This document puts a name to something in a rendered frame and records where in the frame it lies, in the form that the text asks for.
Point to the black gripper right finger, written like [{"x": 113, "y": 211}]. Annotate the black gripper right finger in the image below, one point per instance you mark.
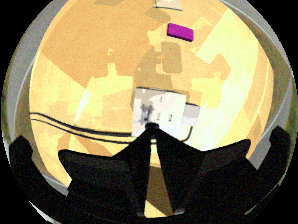
[{"x": 184, "y": 167}]

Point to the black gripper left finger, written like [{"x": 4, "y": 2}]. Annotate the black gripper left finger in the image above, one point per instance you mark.
[{"x": 127, "y": 170}]

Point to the purple rectangular block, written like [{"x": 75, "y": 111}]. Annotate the purple rectangular block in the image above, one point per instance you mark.
[{"x": 183, "y": 33}]

